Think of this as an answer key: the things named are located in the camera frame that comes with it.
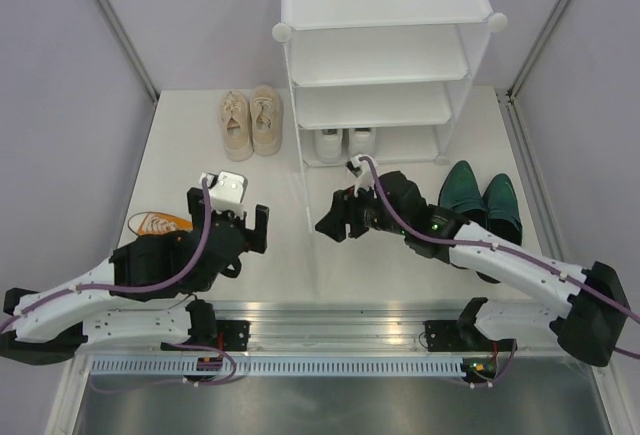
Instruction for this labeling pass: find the white plastic shoe cabinet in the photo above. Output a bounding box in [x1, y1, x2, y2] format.
[271, 0, 509, 166]

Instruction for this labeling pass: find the aluminium frame post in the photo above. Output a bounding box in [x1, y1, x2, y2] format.
[93, 0, 160, 106]
[506, 0, 574, 102]

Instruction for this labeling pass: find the white sneaker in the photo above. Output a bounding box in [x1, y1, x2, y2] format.
[314, 128, 343, 164]
[348, 127, 376, 157]

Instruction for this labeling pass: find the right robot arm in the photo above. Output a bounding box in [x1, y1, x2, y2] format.
[315, 171, 631, 367]

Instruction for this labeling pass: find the beige sneaker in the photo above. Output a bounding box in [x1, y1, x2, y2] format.
[249, 85, 284, 156]
[219, 91, 253, 162]

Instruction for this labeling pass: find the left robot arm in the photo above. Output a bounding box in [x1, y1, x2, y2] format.
[1, 188, 269, 366]

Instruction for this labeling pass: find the aluminium mounting rail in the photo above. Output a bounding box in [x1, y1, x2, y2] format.
[79, 299, 616, 356]

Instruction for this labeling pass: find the beige sneaker left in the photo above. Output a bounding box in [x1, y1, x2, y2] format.
[219, 91, 253, 162]

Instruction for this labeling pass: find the orange sneaker upper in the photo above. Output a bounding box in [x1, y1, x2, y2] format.
[127, 211, 193, 236]

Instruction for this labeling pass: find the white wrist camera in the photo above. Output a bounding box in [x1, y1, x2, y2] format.
[201, 171, 248, 219]
[345, 154, 378, 198]

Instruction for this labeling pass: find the green pointed shoe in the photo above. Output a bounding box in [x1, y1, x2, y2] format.
[438, 160, 488, 228]
[474, 173, 525, 285]

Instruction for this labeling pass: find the white slotted cable duct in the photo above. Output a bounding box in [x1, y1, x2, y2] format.
[90, 355, 466, 378]

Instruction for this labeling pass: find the clear cabinet door panel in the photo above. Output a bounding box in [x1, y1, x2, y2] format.
[283, 42, 320, 301]

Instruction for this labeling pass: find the right aluminium frame post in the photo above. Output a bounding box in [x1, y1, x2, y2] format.
[506, 0, 574, 102]

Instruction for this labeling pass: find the beige sneaker right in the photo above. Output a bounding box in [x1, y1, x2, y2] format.
[249, 85, 284, 156]

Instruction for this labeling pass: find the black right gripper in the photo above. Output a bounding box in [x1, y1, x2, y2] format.
[316, 177, 410, 241]

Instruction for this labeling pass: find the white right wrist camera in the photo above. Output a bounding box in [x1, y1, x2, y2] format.
[345, 154, 378, 198]

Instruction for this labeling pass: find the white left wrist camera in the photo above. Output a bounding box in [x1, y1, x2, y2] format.
[201, 171, 248, 219]

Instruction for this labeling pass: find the left aluminium frame post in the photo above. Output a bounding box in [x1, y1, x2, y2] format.
[93, 0, 160, 106]

